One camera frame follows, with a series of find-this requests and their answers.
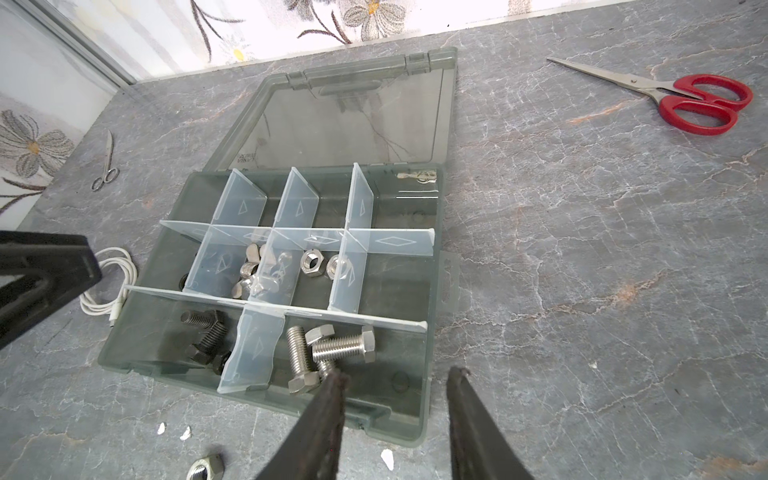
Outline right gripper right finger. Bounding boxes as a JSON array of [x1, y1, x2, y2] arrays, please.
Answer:
[[446, 366, 533, 479]]

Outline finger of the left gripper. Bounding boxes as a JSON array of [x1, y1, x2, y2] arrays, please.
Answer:
[[1, 231, 102, 347]]

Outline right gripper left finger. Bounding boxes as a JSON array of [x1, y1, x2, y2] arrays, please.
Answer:
[[256, 369, 349, 480]]

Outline black hex bolt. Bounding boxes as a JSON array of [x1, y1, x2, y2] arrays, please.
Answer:
[[211, 351, 232, 376], [185, 322, 228, 365], [180, 310, 223, 330]]

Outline silver wing nut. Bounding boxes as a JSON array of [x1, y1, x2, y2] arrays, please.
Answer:
[[246, 243, 266, 265], [231, 262, 263, 300], [262, 251, 293, 293]]

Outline silver hex nut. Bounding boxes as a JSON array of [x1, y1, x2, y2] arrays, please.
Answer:
[[186, 454, 225, 480], [300, 249, 325, 278], [326, 254, 352, 281]]

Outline small silver scissors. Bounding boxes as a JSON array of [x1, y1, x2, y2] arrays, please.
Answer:
[[91, 130, 120, 192]]

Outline grey plastic organizer box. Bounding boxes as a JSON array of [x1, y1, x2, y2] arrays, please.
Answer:
[[98, 47, 458, 447]]

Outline white coiled usb cable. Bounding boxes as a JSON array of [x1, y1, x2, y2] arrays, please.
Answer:
[[79, 245, 139, 328]]

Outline red handled scissors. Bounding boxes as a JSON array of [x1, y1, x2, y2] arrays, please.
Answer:
[[547, 57, 754, 136]]

